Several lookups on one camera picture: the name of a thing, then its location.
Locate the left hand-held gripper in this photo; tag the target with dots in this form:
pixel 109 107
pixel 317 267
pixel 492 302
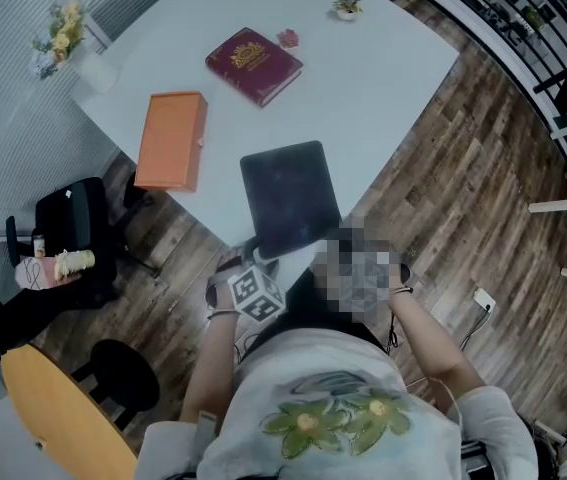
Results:
pixel 258 295

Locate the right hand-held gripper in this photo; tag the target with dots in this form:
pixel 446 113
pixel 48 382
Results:
pixel 358 273

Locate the person's left forearm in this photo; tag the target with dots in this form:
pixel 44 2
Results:
pixel 213 368

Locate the person's right forearm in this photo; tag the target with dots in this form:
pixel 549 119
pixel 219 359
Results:
pixel 428 348

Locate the person's left hand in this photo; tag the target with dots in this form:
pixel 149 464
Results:
pixel 220 293

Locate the person's black trousers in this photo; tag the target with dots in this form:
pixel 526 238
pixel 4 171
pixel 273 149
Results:
pixel 303 298

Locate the person's white flower-print shirt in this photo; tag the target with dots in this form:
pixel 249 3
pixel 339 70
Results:
pixel 323 368

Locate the white power strip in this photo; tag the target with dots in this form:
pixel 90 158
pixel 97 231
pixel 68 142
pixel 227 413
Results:
pixel 484 300

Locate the orange rectangular box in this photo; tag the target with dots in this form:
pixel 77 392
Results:
pixel 170 140

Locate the black round stool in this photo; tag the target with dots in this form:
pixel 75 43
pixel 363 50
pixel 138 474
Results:
pixel 123 373

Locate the cream rolled item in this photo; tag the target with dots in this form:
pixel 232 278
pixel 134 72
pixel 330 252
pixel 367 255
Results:
pixel 75 263

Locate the black office chair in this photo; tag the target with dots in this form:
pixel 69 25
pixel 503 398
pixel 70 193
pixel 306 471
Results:
pixel 73 213

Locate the maroon hardcover book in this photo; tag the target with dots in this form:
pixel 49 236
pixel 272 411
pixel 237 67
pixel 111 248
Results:
pixel 253 63

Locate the wooden desk with white legs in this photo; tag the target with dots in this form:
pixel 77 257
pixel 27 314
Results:
pixel 563 204

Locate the small pink flower ornament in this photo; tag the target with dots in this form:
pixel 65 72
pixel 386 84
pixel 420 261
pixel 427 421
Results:
pixel 288 39

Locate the small bottle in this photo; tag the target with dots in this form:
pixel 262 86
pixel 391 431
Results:
pixel 39 247

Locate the pink bag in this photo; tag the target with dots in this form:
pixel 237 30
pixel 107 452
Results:
pixel 33 273

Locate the white vase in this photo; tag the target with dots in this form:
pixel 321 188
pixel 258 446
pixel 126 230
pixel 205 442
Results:
pixel 94 70

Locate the round wooden table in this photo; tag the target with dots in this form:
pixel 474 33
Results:
pixel 68 428

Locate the small potted plant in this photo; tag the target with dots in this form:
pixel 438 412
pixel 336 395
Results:
pixel 347 9

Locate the black metal railing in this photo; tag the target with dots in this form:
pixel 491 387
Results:
pixel 563 78

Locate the yellow artificial flower bouquet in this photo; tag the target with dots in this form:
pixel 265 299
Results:
pixel 63 35

